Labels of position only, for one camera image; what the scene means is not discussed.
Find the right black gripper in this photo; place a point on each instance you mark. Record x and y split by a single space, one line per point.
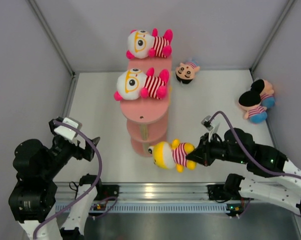
201 153

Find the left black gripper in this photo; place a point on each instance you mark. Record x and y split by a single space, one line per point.
86 153

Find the yellow plush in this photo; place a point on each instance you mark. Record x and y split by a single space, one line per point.
172 155

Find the white pink plush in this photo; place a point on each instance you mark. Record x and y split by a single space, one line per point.
142 44
134 84

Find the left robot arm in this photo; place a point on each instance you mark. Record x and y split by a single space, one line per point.
33 199

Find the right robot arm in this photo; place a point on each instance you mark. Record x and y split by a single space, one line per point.
261 160

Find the pink three-tier wooden shelf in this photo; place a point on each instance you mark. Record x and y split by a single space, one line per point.
147 118

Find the black-haired doll blue pants front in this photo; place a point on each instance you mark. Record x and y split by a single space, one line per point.
250 102

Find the black-haired doll blue pants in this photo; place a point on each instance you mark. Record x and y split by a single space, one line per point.
266 92
250 102

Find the black-haired boy plush head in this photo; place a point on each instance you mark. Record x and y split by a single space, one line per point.
186 71

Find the black-haired doll blue pants rear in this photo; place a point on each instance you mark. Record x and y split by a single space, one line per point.
266 92

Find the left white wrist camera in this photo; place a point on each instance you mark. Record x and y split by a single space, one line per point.
66 132

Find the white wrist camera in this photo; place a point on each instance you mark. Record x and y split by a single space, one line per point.
211 125
66 132

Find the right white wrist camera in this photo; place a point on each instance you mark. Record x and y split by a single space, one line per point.
211 125

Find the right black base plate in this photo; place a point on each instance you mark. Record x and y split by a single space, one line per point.
217 193

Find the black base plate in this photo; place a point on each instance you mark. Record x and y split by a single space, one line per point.
217 193
107 190

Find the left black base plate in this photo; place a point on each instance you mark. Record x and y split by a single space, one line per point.
107 190

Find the aluminium front rail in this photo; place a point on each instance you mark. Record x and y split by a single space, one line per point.
161 192

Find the white slotted cable duct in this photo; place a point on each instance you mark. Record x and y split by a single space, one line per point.
122 207

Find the left aluminium frame post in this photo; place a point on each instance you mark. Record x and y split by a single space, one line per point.
50 34

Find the aluminium frame post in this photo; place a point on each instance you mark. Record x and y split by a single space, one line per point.
279 21
50 34

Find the right aluminium frame post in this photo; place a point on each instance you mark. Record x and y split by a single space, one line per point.
279 21

